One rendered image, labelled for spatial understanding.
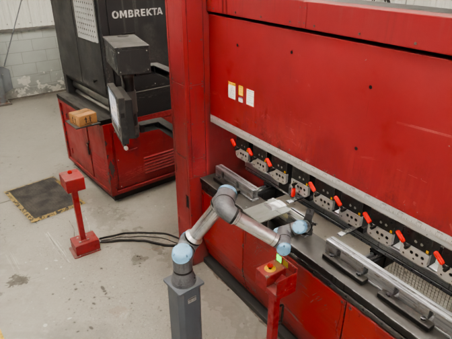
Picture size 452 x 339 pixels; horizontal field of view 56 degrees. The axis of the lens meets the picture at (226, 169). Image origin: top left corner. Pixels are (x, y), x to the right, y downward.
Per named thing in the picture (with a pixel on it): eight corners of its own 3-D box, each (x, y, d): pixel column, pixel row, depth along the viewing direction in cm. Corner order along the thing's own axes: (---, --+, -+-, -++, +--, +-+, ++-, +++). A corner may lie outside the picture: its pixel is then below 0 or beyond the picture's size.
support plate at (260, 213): (242, 211, 284) (242, 210, 283) (272, 200, 297) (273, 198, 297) (259, 224, 270) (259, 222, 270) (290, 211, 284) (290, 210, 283)
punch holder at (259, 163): (251, 165, 303) (252, 144, 295) (261, 163, 307) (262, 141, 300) (265, 173, 292) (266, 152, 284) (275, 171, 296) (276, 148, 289)
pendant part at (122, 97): (111, 125, 356) (106, 83, 340) (126, 123, 360) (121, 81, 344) (122, 144, 319) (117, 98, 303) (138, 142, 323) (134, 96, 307)
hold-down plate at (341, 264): (321, 257, 259) (322, 253, 257) (327, 254, 261) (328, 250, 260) (361, 286, 237) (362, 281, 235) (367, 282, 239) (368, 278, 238)
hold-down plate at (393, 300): (376, 296, 229) (377, 292, 228) (383, 292, 232) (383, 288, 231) (427, 333, 207) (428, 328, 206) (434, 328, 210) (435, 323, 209)
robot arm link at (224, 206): (216, 202, 221) (296, 247, 227) (220, 191, 231) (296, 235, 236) (206, 217, 227) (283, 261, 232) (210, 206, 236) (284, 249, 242)
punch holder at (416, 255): (398, 253, 214) (404, 225, 207) (408, 247, 219) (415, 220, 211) (425, 269, 203) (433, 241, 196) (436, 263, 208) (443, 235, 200)
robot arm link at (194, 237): (171, 253, 255) (220, 191, 231) (177, 238, 268) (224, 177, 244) (187, 264, 257) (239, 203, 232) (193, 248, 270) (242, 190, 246)
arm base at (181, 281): (179, 292, 246) (179, 279, 241) (165, 279, 256) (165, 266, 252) (201, 281, 254) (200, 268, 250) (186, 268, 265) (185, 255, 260)
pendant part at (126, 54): (114, 137, 370) (101, 35, 331) (142, 132, 378) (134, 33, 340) (126, 160, 328) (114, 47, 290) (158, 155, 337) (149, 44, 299)
